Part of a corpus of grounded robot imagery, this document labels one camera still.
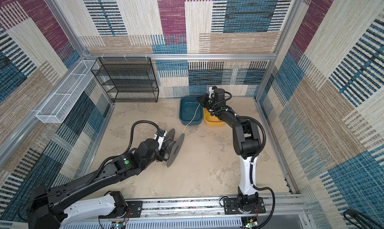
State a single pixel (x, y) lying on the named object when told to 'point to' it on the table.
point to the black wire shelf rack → (128, 79)
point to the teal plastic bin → (185, 118)
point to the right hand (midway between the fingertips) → (195, 98)
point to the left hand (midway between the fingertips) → (164, 141)
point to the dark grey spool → (172, 146)
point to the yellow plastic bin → (212, 120)
